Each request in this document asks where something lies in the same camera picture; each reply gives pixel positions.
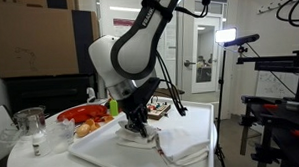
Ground black cabinet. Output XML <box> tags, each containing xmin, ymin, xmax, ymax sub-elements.
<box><xmin>3</xmin><ymin>72</ymin><xmax>101</xmax><ymax>119</ymax></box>

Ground bright light panel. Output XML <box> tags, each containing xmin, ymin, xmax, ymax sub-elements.
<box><xmin>215</xmin><ymin>26</ymin><xmax>238</xmax><ymax>44</ymax></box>

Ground orange eggshell half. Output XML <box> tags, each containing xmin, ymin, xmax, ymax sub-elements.
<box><xmin>102</xmin><ymin>114</ymin><xmax>116</xmax><ymax>124</ymax></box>
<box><xmin>75</xmin><ymin>123</ymin><xmax>92</xmax><ymax>139</ymax></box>
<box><xmin>85</xmin><ymin>117</ymin><xmax>101</xmax><ymax>132</ymax></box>

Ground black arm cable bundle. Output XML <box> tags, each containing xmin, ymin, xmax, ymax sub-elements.
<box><xmin>154</xmin><ymin>48</ymin><xmax>189</xmax><ymax>118</ymax></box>

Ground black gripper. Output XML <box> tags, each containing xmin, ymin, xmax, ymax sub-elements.
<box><xmin>119</xmin><ymin>76</ymin><xmax>163</xmax><ymax>138</ymax></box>

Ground small white bottle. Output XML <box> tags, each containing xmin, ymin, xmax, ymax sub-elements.
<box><xmin>31</xmin><ymin>129</ymin><xmax>52</xmax><ymax>158</ymax></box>

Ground white plastic tray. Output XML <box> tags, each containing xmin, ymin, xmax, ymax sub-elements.
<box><xmin>66</xmin><ymin>94</ymin><xmax>216</xmax><ymax>167</ymax></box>

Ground black hanging cables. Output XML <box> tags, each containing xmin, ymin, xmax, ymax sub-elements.
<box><xmin>275</xmin><ymin>0</ymin><xmax>299</xmax><ymax>29</ymax></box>

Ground black bar camera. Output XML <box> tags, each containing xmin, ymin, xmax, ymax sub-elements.
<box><xmin>222</xmin><ymin>33</ymin><xmax>261</xmax><ymax>48</ymax></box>

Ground white door with window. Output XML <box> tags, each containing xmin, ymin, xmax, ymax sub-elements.
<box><xmin>188</xmin><ymin>15</ymin><xmax>225</xmax><ymax>94</ymax></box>

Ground large cardboard box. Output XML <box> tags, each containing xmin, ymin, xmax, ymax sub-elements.
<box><xmin>0</xmin><ymin>0</ymin><xmax>102</xmax><ymax>80</ymax></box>

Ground glass pot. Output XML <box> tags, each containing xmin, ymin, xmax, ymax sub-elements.
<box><xmin>12</xmin><ymin>105</ymin><xmax>48</xmax><ymax>137</ymax></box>

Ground black metal rack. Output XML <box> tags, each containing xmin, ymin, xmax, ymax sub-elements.
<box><xmin>235</xmin><ymin>34</ymin><xmax>299</xmax><ymax>167</ymax></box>

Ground folded white towel red tag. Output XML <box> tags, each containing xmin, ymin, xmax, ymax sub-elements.
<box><xmin>154</xmin><ymin>125</ymin><xmax>212</xmax><ymax>167</ymax></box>

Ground clear plastic cup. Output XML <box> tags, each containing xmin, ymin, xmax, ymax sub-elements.
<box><xmin>45</xmin><ymin>117</ymin><xmax>77</xmax><ymax>154</ymax></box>

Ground whiteboard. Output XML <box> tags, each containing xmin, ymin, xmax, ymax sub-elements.
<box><xmin>255</xmin><ymin>69</ymin><xmax>299</xmax><ymax>101</ymax></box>

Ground red plate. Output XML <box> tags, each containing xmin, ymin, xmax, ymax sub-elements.
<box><xmin>55</xmin><ymin>103</ymin><xmax>110</xmax><ymax>126</ymax></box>

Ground wooden switch board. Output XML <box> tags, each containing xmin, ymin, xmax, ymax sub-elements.
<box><xmin>145</xmin><ymin>95</ymin><xmax>173</xmax><ymax>122</ymax></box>

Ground green bottle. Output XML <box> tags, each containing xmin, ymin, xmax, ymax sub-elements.
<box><xmin>108</xmin><ymin>99</ymin><xmax>120</xmax><ymax>118</ymax></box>

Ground black light stand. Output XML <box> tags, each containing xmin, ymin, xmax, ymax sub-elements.
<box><xmin>209</xmin><ymin>42</ymin><xmax>231</xmax><ymax>167</ymax></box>

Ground white spout object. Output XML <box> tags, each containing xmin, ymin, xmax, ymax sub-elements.
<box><xmin>86</xmin><ymin>86</ymin><xmax>97</xmax><ymax>105</ymax></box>

